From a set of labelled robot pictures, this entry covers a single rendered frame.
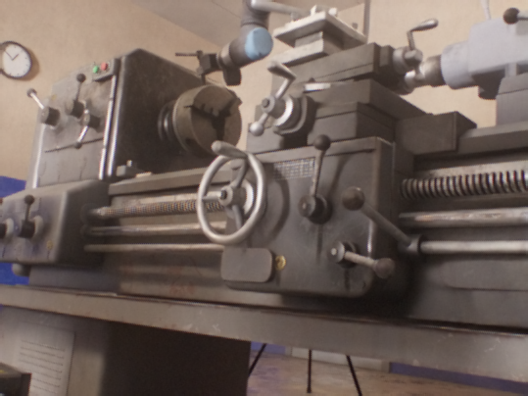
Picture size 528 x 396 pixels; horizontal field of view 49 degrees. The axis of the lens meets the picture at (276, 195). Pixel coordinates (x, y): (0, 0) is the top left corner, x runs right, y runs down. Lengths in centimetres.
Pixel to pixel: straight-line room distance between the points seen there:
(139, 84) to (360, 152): 118
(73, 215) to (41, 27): 402
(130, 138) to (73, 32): 399
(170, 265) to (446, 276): 86
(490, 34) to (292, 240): 65
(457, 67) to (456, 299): 58
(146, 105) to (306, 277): 117
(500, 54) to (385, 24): 435
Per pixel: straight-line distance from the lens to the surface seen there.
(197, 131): 198
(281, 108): 116
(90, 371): 189
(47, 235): 201
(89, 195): 200
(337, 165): 113
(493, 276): 113
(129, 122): 208
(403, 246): 110
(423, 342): 99
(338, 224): 110
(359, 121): 113
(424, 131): 120
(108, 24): 624
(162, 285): 175
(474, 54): 144
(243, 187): 122
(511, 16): 136
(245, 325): 123
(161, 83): 219
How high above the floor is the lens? 48
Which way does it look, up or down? 10 degrees up
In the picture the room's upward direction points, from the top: 5 degrees clockwise
